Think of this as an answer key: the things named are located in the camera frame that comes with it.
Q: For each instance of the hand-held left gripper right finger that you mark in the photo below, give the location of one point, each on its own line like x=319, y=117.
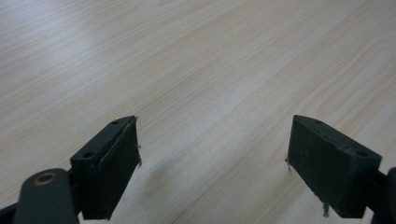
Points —
x=330, y=168

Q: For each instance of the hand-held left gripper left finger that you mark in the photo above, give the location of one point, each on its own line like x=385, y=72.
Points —
x=106, y=174

